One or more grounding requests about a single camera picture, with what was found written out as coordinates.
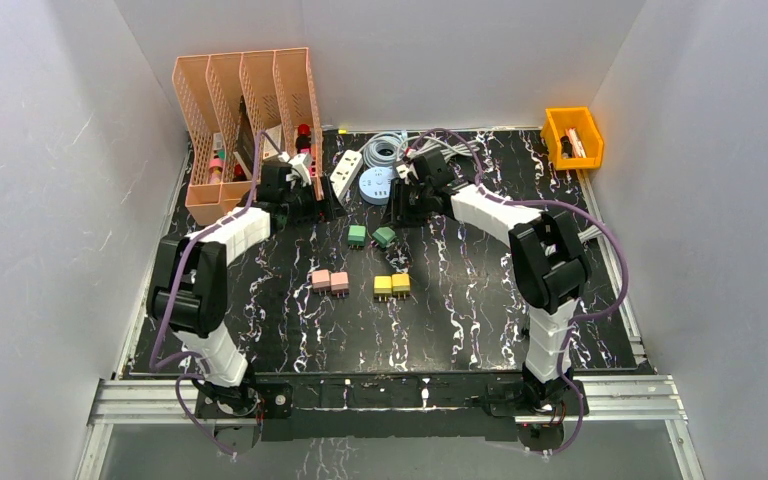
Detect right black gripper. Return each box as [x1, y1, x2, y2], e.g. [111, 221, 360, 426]
[379, 178, 433, 229]

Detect white power strip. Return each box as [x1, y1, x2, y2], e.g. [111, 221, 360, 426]
[329, 150, 363, 204]

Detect green plug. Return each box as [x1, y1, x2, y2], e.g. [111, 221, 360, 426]
[347, 224, 367, 249]
[372, 226, 396, 250]

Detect round blue power socket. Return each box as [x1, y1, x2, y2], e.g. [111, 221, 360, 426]
[358, 166, 396, 206]

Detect pink plug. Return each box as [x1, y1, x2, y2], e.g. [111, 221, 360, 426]
[329, 271, 350, 298]
[310, 269, 331, 293]

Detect yellow plug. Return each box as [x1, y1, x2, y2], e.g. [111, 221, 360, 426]
[391, 272, 411, 298]
[373, 275, 393, 302]

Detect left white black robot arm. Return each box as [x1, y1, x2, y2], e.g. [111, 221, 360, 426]
[146, 156, 348, 416]

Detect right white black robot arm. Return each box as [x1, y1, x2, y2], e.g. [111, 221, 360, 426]
[386, 151, 591, 414]

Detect pink file organizer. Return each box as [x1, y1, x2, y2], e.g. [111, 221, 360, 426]
[172, 47, 328, 226]

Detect orange storage bin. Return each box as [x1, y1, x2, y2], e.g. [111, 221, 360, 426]
[541, 106, 604, 170]

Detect grey cable bundle with plug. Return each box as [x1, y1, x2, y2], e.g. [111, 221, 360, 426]
[410, 132, 485, 164]

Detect coiled grey cable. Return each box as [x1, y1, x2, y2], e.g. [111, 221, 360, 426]
[362, 131, 412, 170]

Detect aluminium base frame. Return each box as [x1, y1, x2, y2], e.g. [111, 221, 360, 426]
[77, 373, 703, 479]

